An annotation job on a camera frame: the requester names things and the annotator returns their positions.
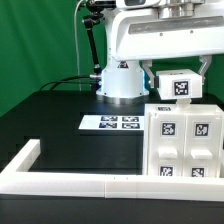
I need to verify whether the black cable bundle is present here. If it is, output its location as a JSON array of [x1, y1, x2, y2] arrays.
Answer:
[[39, 75, 101, 92]]

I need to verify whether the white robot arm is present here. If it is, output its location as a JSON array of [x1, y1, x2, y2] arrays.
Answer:
[[86, 0, 224, 103]]

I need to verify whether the white tagged rectangular block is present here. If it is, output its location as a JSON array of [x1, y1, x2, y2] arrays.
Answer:
[[156, 69, 202, 100]]

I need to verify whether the white flat tagged panel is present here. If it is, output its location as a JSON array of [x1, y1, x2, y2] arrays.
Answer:
[[79, 115, 144, 131]]

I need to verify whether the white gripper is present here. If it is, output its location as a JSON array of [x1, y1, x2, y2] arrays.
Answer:
[[111, 7, 224, 88]]

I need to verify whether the white cabinet body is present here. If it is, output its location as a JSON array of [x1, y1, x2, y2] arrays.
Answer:
[[142, 103, 224, 178]]

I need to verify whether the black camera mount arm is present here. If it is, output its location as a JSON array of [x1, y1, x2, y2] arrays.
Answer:
[[82, 0, 116, 90]]

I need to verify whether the white U-shaped border frame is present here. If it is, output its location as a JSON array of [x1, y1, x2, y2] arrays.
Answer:
[[0, 139, 224, 202]]

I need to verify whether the white thin cable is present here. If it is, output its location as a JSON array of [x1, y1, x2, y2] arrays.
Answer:
[[73, 0, 84, 92]]

